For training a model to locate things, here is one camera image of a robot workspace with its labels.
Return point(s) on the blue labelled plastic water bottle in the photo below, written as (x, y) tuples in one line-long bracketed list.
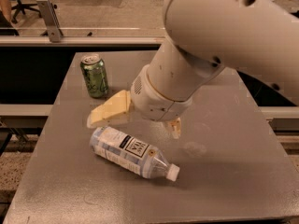
[(132, 154)]

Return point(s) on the left grey metal bracket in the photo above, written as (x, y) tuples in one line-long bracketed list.
[(49, 16)]

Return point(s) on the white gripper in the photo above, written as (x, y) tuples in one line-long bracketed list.
[(154, 103)]

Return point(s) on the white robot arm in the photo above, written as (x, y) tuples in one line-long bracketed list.
[(256, 37)]

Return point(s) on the grey metal rail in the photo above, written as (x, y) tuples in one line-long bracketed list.
[(76, 41)]

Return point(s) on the person at left edge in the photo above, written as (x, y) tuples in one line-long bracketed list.
[(5, 19)]

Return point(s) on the green soda can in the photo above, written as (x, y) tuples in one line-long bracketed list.
[(95, 75)]

